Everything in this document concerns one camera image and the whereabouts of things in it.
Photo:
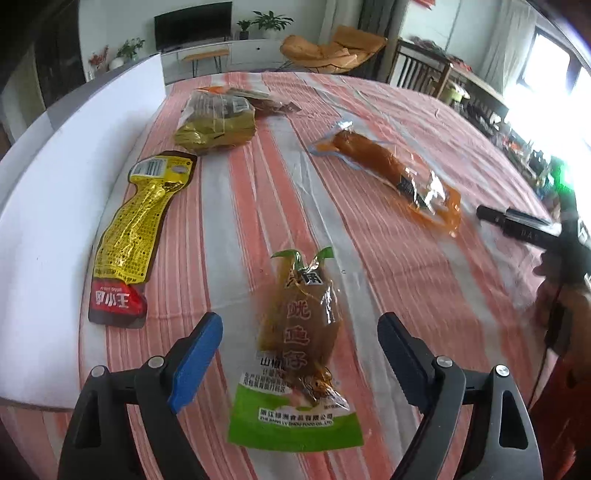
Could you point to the striped pink tablecloth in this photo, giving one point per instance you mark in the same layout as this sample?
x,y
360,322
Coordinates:
x,y
467,296

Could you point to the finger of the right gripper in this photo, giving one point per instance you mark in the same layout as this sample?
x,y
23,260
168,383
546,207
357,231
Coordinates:
x,y
522,227

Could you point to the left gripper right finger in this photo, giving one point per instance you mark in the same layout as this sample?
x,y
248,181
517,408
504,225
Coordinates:
x,y
500,442

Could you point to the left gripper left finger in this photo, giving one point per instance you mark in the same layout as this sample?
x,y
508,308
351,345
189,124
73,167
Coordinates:
x,y
99,443

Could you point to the orange clear snack packet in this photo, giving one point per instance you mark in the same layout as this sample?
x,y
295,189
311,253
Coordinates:
x,y
425,193

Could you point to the white tv cabinet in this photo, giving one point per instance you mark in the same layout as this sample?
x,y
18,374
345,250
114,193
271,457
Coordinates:
x,y
239,55

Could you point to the red flower vase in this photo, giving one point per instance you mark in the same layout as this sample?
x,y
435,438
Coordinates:
x,y
98,62

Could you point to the white cardboard box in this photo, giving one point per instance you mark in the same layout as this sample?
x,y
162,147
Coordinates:
x,y
56,181

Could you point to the dark wooden chair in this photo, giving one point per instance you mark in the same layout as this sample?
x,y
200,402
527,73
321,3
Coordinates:
x,y
419,69

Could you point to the black television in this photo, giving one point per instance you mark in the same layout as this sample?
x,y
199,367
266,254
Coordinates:
x,y
186,26

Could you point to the green potted plant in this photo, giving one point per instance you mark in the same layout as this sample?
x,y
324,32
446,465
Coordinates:
x,y
271,24

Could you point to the small wooden side table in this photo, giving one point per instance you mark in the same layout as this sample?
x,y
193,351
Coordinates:
x,y
217,56

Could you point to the gold foil snack bag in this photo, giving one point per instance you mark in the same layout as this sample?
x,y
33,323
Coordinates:
x,y
214,121

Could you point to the yellow red snack packet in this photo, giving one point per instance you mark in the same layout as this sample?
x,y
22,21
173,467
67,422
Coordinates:
x,y
127,248

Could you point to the orange lounge chair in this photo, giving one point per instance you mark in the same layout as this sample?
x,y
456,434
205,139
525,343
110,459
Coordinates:
x,y
349,48

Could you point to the green brown fish snack packet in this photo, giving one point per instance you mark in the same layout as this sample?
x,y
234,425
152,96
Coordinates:
x,y
287,400

